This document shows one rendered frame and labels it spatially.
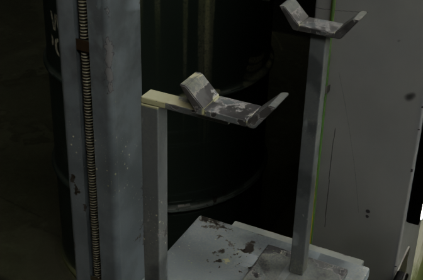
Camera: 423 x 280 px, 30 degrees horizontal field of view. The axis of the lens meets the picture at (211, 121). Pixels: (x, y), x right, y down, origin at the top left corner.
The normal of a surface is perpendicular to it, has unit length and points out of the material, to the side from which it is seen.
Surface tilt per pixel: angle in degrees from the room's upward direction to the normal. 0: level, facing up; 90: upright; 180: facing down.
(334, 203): 90
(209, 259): 0
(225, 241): 0
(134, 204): 90
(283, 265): 0
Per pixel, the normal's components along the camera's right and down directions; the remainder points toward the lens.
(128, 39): 0.89, 0.23
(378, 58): -0.45, 0.41
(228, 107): 0.03, -0.88
